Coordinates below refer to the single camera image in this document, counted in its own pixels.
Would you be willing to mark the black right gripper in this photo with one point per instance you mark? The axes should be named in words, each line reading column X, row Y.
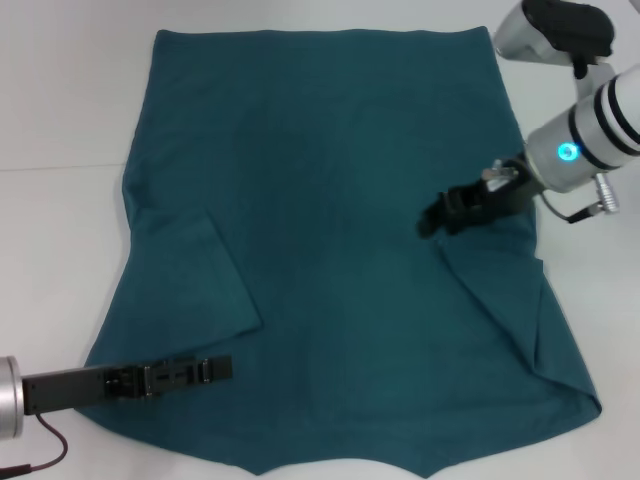
column 500, row 202

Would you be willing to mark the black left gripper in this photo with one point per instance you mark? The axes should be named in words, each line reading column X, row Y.
column 65, row 387

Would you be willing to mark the teal blue shirt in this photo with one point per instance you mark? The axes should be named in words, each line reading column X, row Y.
column 325, row 200

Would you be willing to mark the clear network plug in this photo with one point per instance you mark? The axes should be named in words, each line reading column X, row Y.
column 500, row 174

